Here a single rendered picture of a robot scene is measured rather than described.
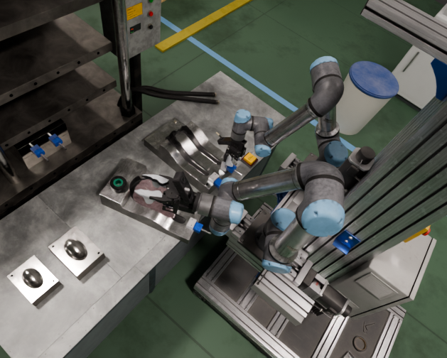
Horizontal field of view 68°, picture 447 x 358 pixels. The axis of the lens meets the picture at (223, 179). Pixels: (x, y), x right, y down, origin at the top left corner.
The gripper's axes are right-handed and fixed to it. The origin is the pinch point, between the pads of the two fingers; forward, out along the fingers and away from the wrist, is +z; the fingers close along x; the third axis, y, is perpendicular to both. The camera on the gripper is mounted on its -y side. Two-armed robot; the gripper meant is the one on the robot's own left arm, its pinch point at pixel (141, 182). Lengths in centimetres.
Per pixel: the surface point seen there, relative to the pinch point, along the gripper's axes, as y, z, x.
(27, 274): 64, 44, -17
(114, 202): 53, 21, 24
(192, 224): 55, -19, 24
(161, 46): 107, 71, 270
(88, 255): 59, 23, -4
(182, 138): 43, 0, 71
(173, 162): 51, 1, 58
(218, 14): 94, 26, 361
